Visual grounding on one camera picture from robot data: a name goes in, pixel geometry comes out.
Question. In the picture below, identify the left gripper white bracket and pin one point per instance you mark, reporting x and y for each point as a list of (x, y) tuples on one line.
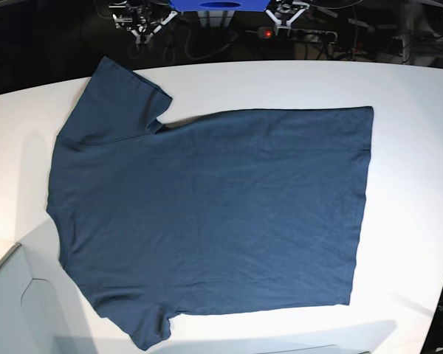
[(284, 13)]

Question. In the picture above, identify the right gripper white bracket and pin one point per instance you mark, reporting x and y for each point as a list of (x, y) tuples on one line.
[(142, 20)]

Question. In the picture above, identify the dark blue T-shirt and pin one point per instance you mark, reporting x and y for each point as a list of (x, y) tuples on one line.
[(234, 212)]

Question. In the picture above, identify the power strip with red light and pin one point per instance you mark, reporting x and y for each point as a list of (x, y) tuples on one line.
[(310, 36)]

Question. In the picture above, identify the blue box with oval hole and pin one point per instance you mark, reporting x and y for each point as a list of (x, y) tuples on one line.
[(236, 5)]

